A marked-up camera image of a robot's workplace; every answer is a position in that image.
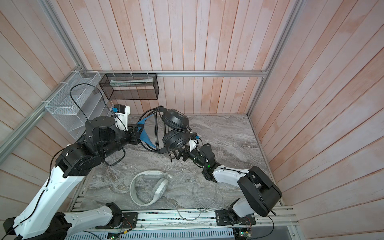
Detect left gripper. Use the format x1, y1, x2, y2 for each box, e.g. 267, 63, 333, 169
99, 123, 146, 158

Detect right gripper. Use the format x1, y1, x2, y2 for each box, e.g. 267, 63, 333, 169
173, 139, 209, 170

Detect black headphone cable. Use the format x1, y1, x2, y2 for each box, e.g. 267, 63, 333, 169
146, 106, 205, 163

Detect black headphones with blue band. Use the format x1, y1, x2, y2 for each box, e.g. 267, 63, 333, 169
137, 106, 191, 154

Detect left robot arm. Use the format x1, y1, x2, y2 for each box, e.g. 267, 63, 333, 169
3, 116, 143, 240

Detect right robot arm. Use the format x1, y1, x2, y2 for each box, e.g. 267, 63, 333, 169
173, 144, 282, 225

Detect white headphones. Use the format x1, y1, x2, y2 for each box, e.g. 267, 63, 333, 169
129, 169, 172, 207

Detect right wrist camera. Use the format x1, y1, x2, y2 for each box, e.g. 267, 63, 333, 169
189, 132, 200, 152

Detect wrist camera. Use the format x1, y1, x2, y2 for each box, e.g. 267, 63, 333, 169
112, 104, 131, 131
189, 132, 200, 152

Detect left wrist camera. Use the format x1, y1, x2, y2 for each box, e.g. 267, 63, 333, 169
112, 104, 131, 131

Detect white headphone cable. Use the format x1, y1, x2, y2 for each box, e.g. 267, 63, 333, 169
172, 167, 229, 223

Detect white wire mesh shelf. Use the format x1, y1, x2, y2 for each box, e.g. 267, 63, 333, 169
46, 71, 111, 140

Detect black wire mesh basket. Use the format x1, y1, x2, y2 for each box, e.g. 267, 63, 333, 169
99, 73, 160, 101

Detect aluminium wall frame rail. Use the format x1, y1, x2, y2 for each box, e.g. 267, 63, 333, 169
1, 1, 296, 143

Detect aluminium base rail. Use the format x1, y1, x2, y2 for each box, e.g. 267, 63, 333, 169
67, 207, 305, 240

